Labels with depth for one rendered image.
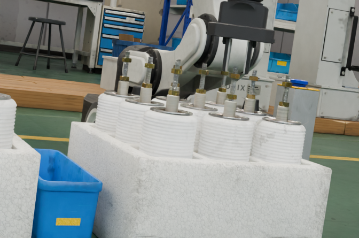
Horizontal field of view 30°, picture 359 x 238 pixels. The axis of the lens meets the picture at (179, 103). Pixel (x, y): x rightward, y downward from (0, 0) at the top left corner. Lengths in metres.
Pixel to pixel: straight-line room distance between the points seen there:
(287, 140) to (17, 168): 0.51
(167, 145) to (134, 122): 0.13
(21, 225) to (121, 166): 0.22
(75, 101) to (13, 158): 2.22
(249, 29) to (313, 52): 2.86
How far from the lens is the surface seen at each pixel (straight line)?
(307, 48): 4.10
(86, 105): 2.06
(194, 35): 1.70
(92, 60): 6.80
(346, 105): 4.06
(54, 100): 3.20
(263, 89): 3.72
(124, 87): 1.38
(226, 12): 1.21
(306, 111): 1.53
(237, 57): 1.72
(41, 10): 9.74
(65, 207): 1.15
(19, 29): 9.68
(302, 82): 1.53
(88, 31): 7.19
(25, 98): 3.17
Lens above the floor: 0.36
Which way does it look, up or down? 5 degrees down
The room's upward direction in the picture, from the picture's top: 8 degrees clockwise
